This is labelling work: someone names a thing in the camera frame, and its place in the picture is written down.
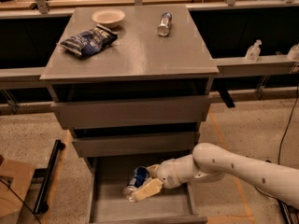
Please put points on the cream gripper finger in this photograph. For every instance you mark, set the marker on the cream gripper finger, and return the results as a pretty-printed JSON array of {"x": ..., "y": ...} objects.
[
  {"x": 153, "y": 170},
  {"x": 148, "y": 189}
]

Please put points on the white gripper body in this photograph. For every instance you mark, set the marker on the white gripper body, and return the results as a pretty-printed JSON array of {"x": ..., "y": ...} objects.
[{"x": 165, "y": 172}]

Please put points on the blue pepsi can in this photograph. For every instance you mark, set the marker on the blue pepsi can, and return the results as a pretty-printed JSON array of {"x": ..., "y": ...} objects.
[{"x": 138, "y": 178}]

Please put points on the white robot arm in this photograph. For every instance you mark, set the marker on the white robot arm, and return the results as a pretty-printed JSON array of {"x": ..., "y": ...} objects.
[{"x": 209, "y": 162}]

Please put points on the grey open bottom drawer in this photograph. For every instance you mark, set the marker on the grey open bottom drawer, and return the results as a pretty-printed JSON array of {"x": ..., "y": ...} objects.
[{"x": 110, "y": 176}]

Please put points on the grey middle drawer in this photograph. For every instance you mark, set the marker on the grey middle drawer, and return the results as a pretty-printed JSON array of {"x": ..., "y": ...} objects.
[{"x": 134, "y": 144}]

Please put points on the grey drawer cabinet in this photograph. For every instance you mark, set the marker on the grey drawer cabinet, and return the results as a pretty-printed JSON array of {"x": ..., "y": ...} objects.
[{"x": 140, "y": 64}]

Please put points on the grey top drawer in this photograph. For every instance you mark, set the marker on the grey top drawer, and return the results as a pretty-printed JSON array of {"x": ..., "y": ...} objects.
[{"x": 133, "y": 112}]

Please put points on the silver blue can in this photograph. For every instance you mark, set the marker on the silver blue can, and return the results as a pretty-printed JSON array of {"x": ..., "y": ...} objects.
[{"x": 164, "y": 27}]

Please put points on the black bar on floor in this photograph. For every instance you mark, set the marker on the black bar on floor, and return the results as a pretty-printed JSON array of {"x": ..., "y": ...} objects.
[{"x": 45, "y": 174}]

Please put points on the black bar right floor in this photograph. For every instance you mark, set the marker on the black bar right floor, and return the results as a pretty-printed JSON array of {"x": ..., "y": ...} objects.
[{"x": 289, "y": 213}]

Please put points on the cardboard box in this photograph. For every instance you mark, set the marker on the cardboard box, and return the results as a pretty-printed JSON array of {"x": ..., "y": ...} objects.
[{"x": 15, "y": 181}]

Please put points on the blue chip bag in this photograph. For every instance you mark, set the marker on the blue chip bag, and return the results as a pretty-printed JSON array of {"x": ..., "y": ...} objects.
[{"x": 91, "y": 42}]

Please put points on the clear sanitizer bottle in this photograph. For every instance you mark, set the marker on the clear sanitizer bottle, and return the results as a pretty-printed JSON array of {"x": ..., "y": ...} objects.
[{"x": 253, "y": 51}]

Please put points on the white paper bowl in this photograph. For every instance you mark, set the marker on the white paper bowl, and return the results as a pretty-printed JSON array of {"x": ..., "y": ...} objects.
[{"x": 111, "y": 18}]

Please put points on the clear dome container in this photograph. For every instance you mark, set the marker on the clear dome container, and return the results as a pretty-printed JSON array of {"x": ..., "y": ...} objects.
[{"x": 293, "y": 54}]

